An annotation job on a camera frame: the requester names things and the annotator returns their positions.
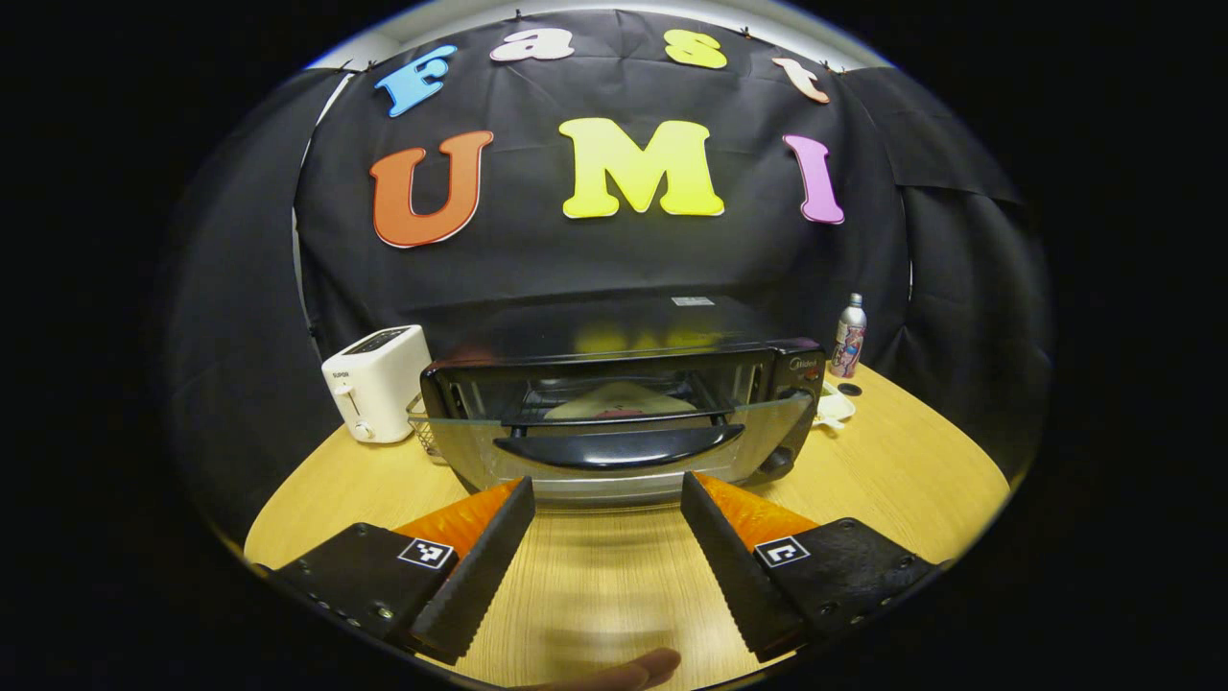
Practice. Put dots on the pink meat slice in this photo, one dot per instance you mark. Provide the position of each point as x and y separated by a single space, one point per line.
619 413

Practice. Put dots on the white food tray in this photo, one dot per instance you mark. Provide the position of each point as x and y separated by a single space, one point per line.
576 408

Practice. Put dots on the black electric oven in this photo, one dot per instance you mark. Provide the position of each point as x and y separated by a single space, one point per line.
614 446

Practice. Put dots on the silver spray bottle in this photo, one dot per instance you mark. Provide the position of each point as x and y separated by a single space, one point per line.
849 341

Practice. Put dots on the white toaster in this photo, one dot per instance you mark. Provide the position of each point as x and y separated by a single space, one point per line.
379 384

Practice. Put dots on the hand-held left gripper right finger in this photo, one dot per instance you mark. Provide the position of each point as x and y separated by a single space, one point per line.
729 566

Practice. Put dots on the white divided snack tray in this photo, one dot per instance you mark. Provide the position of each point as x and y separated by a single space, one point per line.
835 408

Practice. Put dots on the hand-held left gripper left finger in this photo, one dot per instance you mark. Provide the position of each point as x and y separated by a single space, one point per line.
475 576

